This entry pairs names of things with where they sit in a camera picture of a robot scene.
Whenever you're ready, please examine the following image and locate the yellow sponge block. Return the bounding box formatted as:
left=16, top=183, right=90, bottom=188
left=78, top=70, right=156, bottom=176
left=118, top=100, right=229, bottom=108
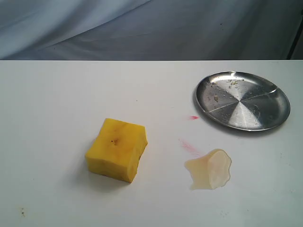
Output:
left=85, top=118, right=148, bottom=183

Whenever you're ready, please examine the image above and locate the beige liquid spill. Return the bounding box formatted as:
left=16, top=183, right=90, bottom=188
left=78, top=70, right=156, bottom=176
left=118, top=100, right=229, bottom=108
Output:
left=184, top=149, right=232, bottom=190

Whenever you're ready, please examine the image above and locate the round steel plate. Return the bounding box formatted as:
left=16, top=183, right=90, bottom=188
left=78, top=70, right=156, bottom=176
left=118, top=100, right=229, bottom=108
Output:
left=193, top=71, right=291, bottom=131

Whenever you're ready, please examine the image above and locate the grey backdrop cloth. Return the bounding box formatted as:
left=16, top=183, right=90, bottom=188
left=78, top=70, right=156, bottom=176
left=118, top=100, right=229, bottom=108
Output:
left=0, top=0, right=303, bottom=61

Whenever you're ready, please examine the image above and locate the black stand pole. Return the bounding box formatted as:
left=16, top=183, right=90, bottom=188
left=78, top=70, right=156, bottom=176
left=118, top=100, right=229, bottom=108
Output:
left=286, top=20, right=303, bottom=60

